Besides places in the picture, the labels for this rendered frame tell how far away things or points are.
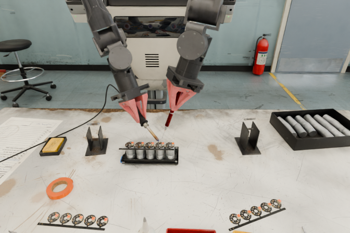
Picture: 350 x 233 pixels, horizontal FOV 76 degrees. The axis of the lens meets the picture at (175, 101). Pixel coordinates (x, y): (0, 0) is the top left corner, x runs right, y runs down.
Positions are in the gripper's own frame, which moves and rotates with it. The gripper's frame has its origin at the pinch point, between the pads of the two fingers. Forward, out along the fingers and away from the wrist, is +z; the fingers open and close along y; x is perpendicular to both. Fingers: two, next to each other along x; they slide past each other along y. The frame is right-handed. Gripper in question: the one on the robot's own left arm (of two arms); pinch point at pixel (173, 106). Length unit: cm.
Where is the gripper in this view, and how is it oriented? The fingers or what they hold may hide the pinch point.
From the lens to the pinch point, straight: 58.7
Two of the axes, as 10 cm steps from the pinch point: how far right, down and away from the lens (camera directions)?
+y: 3.3, 4.5, -8.3
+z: -3.3, 8.8, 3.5
